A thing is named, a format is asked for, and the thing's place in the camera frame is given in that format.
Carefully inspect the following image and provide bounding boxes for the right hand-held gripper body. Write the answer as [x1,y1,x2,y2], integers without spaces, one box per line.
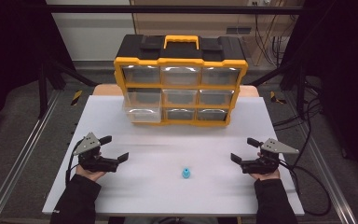
[241,138,300,175]

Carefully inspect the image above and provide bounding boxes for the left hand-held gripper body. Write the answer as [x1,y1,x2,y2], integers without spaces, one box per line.
[73,132,119,174]

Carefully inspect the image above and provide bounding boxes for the clear plastic drawer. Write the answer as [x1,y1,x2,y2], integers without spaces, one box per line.
[123,88,163,123]

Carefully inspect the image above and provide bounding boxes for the yellow black storage organizer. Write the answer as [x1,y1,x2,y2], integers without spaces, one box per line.
[113,35,249,127]

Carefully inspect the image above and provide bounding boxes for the person's right hand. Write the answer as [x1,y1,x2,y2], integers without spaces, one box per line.
[249,167,282,182]

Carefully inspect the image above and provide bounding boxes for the person's left hand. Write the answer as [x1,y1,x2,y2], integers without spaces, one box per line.
[75,163,107,183]

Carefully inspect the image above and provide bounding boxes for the yellow black hazard tape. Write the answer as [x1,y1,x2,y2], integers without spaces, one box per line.
[269,91,287,105]
[70,90,83,106]

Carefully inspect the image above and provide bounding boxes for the set of clear closed drawers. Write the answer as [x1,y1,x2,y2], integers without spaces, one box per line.
[121,64,241,121]

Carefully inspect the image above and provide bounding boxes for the beige wooden cabinet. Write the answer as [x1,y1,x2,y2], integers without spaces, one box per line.
[130,0,304,66]

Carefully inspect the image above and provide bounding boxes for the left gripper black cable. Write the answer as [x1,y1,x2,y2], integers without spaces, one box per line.
[64,139,85,188]

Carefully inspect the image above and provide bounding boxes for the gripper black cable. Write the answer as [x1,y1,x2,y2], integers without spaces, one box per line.
[64,139,85,188]
[279,160,332,217]

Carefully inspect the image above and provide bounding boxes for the bundle of black floor cables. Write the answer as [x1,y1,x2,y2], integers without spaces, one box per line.
[273,77,324,169]

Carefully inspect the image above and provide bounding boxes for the black frame strut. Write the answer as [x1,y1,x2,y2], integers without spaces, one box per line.
[248,62,307,116]
[38,59,97,119]

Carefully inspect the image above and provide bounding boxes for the aluminium frame rail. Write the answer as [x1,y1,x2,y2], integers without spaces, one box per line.
[283,92,358,224]
[0,90,62,224]

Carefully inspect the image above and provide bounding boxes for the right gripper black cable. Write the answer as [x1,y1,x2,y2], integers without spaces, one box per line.
[279,160,332,217]

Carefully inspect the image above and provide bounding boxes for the hanging black background cables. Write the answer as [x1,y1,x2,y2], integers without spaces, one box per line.
[253,13,290,66]

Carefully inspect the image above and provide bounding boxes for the black horizontal frame bar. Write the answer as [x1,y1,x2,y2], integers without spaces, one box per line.
[46,4,304,15]

